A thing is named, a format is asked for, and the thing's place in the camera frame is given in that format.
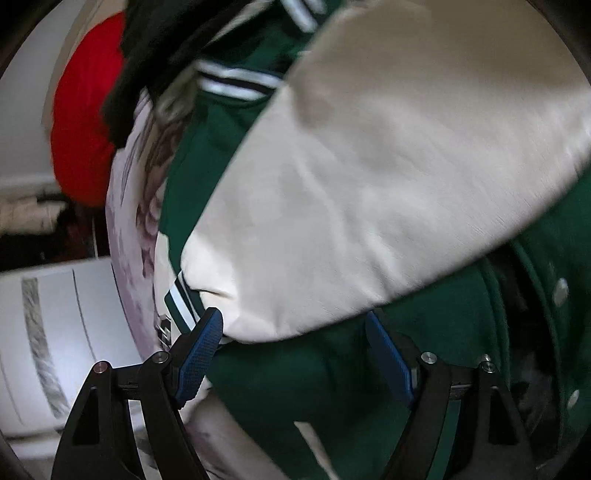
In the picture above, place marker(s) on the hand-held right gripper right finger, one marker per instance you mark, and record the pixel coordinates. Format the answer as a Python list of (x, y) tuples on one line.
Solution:
[(390, 360)]

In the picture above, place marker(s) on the dark clothes pile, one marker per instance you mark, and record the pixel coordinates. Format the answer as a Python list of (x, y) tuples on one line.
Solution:
[(51, 249)]

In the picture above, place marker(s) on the floral plush blanket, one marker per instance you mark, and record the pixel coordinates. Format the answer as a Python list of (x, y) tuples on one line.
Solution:
[(134, 230)]

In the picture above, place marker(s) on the green and cream varsity jacket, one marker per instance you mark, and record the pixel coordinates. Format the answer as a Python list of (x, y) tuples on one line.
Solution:
[(351, 184)]

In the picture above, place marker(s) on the black fur-trimmed jacket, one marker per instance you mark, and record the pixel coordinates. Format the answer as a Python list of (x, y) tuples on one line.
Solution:
[(152, 41)]

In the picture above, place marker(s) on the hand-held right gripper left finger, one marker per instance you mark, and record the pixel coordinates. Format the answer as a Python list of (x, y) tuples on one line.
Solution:
[(201, 360)]

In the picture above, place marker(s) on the beige crumpled cloth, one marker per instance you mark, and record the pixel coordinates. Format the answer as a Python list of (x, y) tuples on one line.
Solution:
[(27, 213)]

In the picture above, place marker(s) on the red garment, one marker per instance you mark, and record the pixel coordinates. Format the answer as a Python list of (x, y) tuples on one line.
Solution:
[(83, 115)]

